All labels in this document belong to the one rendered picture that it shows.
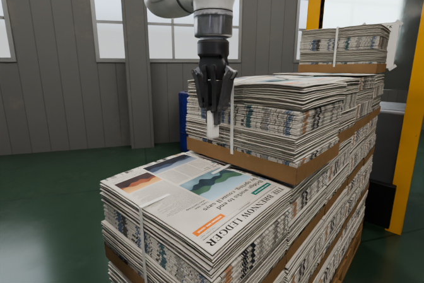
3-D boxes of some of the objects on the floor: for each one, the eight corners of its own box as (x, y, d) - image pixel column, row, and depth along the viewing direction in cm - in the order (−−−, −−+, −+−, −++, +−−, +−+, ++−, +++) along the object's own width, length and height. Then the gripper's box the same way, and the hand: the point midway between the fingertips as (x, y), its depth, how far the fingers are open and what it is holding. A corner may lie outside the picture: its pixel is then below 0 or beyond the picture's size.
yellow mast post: (384, 230, 176) (437, -81, 135) (386, 224, 183) (437, -74, 141) (400, 236, 170) (460, -87, 129) (402, 229, 177) (460, -80, 136)
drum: (212, 141, 381) (212, 88, 364) (222, 152, 332) (223, 92, 315) (177, 144, 368) (175, 89, 351) (182, 156, 319) (181, 93, 302)
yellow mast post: (292, 198, 218) (311, -46, 177) (296, 194, 225) (316, -42, 184) (303, 202, 212) (325, -50, 171) (307, 197, 219) (329, -46, 178)
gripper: (245, 38, 58) (242, 139, 64) (203, 41, 67) (204, 130, 72) (225, 36, 53) (224, 146, 58) (182, 40, 61) (184, 136, 67)
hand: (212, 124), depth 64 cm, fingers closed
